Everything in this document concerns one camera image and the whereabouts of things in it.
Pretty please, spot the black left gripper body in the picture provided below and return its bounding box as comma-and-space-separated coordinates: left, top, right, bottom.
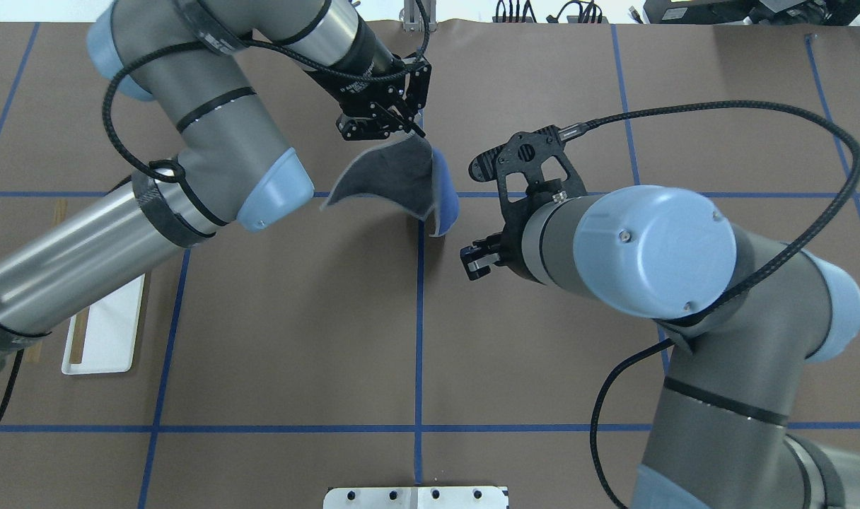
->
317, 71, 402, 141

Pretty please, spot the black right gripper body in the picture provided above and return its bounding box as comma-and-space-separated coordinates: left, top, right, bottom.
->
472, 232, 526, 276

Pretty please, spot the blue and grey towel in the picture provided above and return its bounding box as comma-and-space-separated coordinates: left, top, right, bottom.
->
320, 134, 461, 238

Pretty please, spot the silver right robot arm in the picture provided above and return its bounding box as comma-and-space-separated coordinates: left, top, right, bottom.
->
461, 186, 860, 508

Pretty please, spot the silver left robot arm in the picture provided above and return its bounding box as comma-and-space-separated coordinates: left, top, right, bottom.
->
0, 1, 430, 371

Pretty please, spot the white wooden towel rack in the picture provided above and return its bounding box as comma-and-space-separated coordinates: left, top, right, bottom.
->
23, 198, 148, 375

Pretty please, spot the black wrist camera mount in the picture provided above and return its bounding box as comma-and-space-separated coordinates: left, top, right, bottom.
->
381, 54, 432, 105

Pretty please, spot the aluminium frame post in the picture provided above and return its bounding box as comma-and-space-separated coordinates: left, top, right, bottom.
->
399, 0, 438, 33

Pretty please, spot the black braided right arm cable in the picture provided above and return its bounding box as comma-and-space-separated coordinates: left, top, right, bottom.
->
557, 100, 860, 509

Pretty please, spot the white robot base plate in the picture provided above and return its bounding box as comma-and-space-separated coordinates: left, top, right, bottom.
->
322, 486, 510, 508

